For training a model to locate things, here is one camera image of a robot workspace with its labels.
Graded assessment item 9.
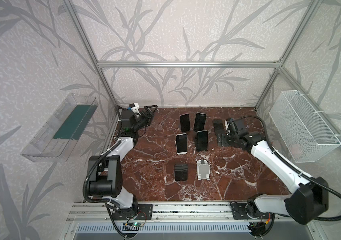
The white phone stand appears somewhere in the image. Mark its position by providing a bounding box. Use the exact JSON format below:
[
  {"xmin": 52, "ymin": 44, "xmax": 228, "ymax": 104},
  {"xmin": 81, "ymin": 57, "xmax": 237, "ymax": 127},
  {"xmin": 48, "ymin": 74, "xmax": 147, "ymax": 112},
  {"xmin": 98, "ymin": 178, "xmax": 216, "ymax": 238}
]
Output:
[{"xmin": 196, "ymin": 160, "xmax": 210, "ymax": 181}]

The black phone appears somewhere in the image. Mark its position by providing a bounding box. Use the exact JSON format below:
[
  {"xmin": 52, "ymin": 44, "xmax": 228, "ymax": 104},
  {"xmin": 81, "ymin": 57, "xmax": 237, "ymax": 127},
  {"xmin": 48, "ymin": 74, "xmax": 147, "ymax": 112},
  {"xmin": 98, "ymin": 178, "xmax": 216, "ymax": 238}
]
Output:
[
  {"xmin": 174, "ymin": 164, "xmax": 188, "ymax": 182},
  {"xmin": 195, "ymin": 131, "xmax": 208, "ymax": 152},
  {"xmin": 212, "ymin": 119, "xmax": 226, "ymax": 136},
  {"xmin": 179, "ymin": 114, "xmax": 190, "ymax": 133},
  {"xmin": 193, "ymin": 113, "xmax": 207, "ymax": 132}
]

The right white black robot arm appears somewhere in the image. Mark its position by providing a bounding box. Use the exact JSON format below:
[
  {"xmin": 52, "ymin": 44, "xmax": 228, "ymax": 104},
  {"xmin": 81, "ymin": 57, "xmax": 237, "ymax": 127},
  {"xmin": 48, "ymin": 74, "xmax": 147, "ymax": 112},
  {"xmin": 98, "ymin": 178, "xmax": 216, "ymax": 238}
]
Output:
[{"xmin": 213, "ymin": 118, "xmax": 329, "ymax": 225}]

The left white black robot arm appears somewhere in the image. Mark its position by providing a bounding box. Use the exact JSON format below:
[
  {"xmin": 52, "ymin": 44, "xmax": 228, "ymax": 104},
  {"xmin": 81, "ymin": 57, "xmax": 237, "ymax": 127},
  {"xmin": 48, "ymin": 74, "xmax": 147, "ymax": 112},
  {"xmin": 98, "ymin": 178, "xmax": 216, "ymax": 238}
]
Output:
[{"xmin": 82, "ymin": 104, "xmax": 158, "ymax": 218}]

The white framed phone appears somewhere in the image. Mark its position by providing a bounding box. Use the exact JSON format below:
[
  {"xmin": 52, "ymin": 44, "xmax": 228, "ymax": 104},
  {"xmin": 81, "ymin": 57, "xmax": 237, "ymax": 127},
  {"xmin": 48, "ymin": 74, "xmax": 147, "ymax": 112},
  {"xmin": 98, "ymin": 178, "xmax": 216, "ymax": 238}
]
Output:
[{"xmin": 175, "ymin": 134, "xmax": 188, "ymax": 155}]

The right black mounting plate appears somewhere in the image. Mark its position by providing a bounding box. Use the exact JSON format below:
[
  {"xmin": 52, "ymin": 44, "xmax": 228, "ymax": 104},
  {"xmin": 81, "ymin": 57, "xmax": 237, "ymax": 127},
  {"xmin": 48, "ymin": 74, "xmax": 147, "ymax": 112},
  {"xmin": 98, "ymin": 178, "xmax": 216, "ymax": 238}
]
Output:
[{"xmin": 229, "ymin": 202, "xmax": 271, "ymax": 222}]

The black mounting plate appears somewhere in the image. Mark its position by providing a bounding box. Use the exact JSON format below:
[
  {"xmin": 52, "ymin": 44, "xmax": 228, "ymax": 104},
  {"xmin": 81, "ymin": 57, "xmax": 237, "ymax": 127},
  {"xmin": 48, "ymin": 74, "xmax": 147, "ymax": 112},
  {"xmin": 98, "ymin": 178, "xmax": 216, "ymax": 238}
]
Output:
[
  {"xmin": 229, "ymin": 202, "xmax": 271, "ymax": 222},
  {"xmin": 112, "ymin": 204, "xmax": 154, "ymax": 221}
]

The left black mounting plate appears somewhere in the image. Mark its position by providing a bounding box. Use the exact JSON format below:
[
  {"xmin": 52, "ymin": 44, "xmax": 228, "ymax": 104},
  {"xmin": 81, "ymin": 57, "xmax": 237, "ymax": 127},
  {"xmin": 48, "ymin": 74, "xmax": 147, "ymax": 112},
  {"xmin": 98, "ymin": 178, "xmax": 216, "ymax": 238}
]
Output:
[{"xmin": 112, "ymin": 204, "xmax": 154, "ymax": 221}]

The green circuit board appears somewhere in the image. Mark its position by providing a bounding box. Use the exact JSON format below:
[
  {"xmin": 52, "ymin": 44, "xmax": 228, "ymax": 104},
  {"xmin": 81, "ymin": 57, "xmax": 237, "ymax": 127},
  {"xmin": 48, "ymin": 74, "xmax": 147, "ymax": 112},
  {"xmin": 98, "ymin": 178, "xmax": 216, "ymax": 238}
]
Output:
[{"xmin": 124, "ymin": 222, "xmax": 146, "ymax": 231}]

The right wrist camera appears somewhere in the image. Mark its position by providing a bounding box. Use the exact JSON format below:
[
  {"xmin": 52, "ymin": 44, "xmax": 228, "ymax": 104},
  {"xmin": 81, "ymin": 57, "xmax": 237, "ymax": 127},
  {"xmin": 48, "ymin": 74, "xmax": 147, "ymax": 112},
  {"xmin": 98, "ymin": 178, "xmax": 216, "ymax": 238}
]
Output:
[{"xmin": 225, "ymin": 118, "xmax": 234, "ymax": 129}]

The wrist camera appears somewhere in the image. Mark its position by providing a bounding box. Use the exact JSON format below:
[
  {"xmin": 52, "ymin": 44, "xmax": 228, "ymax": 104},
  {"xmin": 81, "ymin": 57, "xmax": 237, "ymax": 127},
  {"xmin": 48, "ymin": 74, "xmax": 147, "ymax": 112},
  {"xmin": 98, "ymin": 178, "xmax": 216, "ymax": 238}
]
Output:
[
  {"xmin": 128, "ymin": 103, "xmax": 140, "ymax": 114},
  {"xmin": 225, "ymin": 118, "xmax": 234, "ymax": 129}
]

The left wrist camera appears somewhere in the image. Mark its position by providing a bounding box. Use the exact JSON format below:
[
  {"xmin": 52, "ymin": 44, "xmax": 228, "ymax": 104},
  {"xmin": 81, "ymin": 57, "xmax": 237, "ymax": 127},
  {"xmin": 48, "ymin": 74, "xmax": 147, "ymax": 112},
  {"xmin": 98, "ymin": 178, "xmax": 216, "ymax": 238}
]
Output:
[{"xmin": 128, "ymin": 103, "xmax": 140, "ymax": 114}]

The white wire mesh basket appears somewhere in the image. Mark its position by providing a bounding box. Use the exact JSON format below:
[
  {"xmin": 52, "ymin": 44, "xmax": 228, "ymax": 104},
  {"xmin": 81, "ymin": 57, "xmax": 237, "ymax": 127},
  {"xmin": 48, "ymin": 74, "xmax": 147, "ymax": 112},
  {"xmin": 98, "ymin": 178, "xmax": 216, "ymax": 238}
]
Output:
[{"xmin": 269, "ymin": 90, "xmax": 341, "ymax": 163}]

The clear plastic wall bin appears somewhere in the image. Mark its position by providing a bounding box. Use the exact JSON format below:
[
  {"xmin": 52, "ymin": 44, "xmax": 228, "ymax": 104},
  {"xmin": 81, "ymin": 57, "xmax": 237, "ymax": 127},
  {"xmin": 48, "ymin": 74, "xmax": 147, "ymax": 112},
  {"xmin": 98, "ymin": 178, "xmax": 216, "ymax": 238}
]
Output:
[{"xmin": 21, "ymin": 93, "xmax": 99, "ymax": 163}]

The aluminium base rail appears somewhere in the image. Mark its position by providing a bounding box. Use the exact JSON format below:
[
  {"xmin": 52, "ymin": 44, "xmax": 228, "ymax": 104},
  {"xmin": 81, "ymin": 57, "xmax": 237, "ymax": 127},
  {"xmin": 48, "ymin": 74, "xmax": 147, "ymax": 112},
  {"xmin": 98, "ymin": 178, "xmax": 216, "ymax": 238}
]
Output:
[{"xmin": 65, "ymin": 201, "xmax": 318, "ymax": 224}]

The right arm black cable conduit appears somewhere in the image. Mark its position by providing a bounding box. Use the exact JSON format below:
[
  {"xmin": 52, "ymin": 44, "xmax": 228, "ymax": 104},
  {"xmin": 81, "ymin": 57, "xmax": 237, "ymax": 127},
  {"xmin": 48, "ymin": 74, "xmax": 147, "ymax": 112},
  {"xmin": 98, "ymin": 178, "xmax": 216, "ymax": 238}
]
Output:
[{"xmin": 239, "ymin": 115, "xmax": 341, "ymax": 223}]

